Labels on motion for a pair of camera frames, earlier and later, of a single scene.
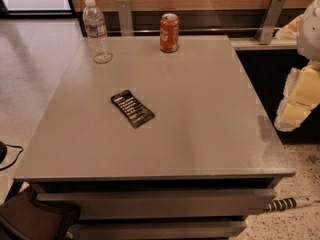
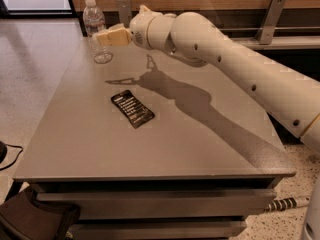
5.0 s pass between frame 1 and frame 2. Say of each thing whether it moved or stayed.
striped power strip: stayed
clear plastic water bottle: stayed
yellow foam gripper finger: moved
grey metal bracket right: stayed
